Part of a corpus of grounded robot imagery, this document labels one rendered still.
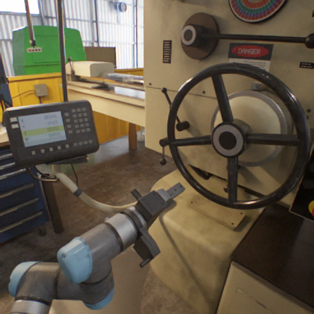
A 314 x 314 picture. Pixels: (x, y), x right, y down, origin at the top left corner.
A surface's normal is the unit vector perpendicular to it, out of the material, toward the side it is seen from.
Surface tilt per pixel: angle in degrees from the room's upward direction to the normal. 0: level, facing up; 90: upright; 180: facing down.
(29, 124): 70
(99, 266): 92
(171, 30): 90
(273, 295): 90
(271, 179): 90
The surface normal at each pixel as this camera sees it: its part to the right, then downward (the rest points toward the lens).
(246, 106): -0.59, -0.18
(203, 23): -0.67, 0.32
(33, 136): 0.51, 0.06
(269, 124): -0.27, 0.17
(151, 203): 0.36, -0.65
